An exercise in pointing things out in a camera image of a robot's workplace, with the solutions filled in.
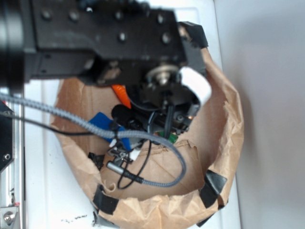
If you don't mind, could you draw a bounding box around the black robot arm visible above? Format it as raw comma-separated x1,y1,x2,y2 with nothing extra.
0,0,206,134

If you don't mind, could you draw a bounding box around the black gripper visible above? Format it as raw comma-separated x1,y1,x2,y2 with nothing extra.
111,66,212,134

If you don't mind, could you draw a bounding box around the thin black cable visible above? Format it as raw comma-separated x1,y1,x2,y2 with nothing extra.
0,111,153,189

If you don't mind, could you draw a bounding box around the black mounting plate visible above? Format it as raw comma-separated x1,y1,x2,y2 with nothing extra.
0,101,15,173

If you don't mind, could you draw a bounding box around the aluminium frame rail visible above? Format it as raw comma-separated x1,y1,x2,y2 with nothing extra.
0,100,27,229

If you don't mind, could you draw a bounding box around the orange toy carrot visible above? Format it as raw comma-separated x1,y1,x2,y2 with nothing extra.
111,84,178,143

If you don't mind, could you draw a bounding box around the brown paper bag tray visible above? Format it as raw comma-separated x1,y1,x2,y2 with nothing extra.
49,21,245,229

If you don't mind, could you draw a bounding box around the grey braided cable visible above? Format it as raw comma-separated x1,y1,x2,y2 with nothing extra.
0,93,187,189

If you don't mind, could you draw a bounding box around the blue felt rectangle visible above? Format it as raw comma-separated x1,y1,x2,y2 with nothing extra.
89,112,131,151

